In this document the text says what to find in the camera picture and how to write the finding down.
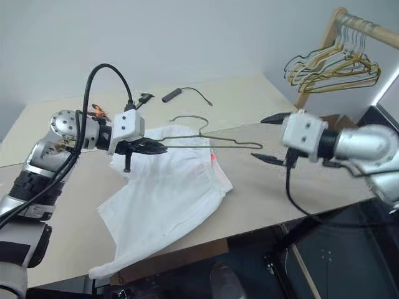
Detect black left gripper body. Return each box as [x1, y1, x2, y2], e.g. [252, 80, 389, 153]
[115, 138, 145, 173]

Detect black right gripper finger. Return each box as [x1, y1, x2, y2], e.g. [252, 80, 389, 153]
[260, 112, 291, 126]
[250, 152, 287, 167]

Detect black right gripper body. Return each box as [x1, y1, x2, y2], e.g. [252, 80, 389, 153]
[284, 148, 300, 169]

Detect green wire hanger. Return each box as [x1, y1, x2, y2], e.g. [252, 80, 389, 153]
[161, 115, 264, 151]

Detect white shorts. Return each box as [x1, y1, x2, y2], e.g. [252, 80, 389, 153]
[88, 124, 234, 280]

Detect black plastic clip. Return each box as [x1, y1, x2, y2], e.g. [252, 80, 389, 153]
[135, 92, 156, 110]

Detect open cardboard box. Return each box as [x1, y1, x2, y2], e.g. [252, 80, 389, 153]
[320, 114, 357, 129]

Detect black box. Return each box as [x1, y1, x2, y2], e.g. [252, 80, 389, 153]
[357, 105, 399, 129]

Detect white light strip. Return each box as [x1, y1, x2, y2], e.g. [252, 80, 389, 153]
[372, 66, 399, 107]

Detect wooden floor strut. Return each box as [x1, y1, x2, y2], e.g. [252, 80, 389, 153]
[292, 245, 322, 299]

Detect wooden clothes rack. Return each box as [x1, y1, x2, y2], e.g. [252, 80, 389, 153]
[294, 6, 399, 108]

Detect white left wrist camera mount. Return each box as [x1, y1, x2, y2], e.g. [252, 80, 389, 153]
[107, 110, 147, 156]

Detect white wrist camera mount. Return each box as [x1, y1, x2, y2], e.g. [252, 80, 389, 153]
[281, 109, 329, 163]
[107, 110, 147, 156]

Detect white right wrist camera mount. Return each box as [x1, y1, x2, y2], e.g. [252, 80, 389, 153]
[281, 109, 329, 163]

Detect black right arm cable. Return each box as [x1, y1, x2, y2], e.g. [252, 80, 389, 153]
[284, 155, 399, 229]

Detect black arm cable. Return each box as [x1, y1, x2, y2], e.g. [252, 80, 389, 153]
[0, 63, 138, 230]
[284, 155, 399, 229]

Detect dark wire hanger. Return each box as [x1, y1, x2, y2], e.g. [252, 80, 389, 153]
[283, 24, 350, 79]

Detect black cylinder device with cable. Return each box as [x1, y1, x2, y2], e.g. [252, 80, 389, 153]
[161, 87, 214, 107]

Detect silver wire hanger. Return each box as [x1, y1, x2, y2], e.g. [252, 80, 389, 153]
[287, 24, 362, 83]

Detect gold wire hanger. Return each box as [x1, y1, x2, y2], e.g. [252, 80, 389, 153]
[291, 26, 375, 88]

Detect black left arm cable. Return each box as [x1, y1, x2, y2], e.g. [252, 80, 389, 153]
[0, 63, 138, 230]

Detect black metal table frame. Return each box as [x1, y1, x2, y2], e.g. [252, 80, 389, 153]
[262, 222, 302, 299]

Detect bunch of wire hangers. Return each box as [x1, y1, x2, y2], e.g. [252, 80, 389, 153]
[297, 27, 382, 94]

